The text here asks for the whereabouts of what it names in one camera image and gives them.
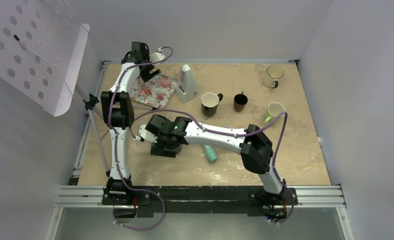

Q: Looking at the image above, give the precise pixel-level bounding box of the black mug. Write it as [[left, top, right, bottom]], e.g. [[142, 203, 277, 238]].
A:
[[201, 92, 223, 117]]

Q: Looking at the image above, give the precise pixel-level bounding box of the brown striped mug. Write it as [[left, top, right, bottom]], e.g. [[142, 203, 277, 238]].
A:
[[233, 91, 248, 113]]

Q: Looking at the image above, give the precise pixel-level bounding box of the light green mug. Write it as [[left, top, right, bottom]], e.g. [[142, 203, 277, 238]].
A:
[[264, 102, 286, 124]]

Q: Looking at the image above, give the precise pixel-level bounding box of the beige mug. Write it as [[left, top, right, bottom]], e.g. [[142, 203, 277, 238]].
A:
[[263, 65, 284, 89]]

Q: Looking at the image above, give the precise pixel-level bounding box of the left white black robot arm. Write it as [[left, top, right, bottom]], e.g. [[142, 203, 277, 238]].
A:
[[101, 41, 167, 205]]

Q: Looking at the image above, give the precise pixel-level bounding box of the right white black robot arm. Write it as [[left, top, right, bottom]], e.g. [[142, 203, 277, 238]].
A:
[[145, 114, 285, 204]]

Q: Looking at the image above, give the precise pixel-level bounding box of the floral tray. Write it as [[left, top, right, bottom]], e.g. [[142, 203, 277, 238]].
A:
[[129, 73, 177, 109]]

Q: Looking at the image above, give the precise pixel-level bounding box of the white wedge-shaped device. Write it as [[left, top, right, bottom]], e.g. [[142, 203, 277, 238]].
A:
[[175, 64, 200, 103]]

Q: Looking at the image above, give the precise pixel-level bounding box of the teal cylindrical tube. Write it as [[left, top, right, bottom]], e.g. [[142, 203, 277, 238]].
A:
[[202, 144, 218, 163]]

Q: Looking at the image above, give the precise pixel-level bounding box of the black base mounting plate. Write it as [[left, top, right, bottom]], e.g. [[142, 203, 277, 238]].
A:
[[102, 186, 298, 219]]

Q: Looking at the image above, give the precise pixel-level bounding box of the white perforated panel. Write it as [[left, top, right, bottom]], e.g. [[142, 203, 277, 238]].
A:
[[0, 0, 90, 117]]

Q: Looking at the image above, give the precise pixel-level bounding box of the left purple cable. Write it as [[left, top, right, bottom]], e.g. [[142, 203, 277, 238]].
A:
[[107, 46, 174, 233]]

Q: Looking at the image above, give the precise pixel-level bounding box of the purple cable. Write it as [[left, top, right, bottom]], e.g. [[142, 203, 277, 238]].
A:
[[107, 46, 174, 233], [129, 108, 295, 226]]

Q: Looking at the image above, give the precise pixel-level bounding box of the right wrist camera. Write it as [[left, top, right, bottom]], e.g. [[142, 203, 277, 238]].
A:
[[136, 124, 158, 143]]

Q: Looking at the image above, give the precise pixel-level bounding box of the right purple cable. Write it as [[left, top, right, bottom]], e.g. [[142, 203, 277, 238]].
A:
[[129, 108, 295, 226]]

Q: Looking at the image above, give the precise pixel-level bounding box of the aluminium frame rail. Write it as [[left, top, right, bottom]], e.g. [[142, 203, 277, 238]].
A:
[[46, 185, 355, 240]]

